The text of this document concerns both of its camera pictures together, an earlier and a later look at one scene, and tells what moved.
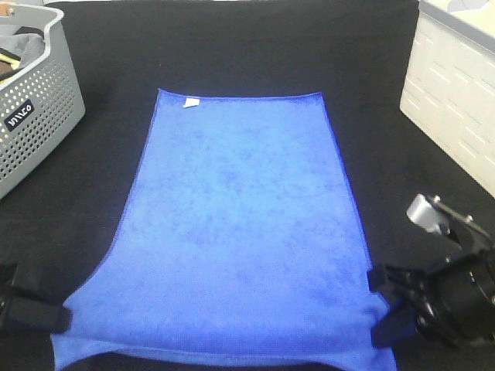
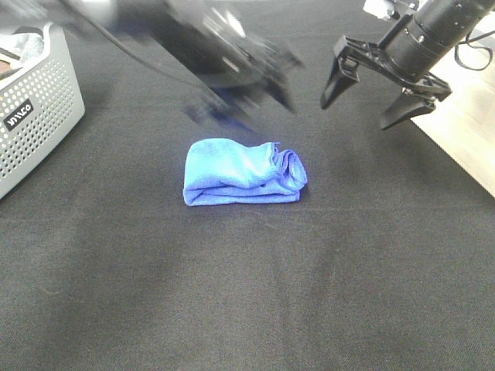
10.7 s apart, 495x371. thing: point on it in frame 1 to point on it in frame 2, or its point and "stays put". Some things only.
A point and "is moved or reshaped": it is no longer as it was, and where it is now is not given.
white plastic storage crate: x=448 y=88 stays put
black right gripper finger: x=399 y=326 to x=407 y=107
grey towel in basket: x=28 y=46 stays put
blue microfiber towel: x=237 y=239 is moved or reshaped
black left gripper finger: x=11 y=280 to x=280 y=92
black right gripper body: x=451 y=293 to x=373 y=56
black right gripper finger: x=383 y=279 to x=339 y=81
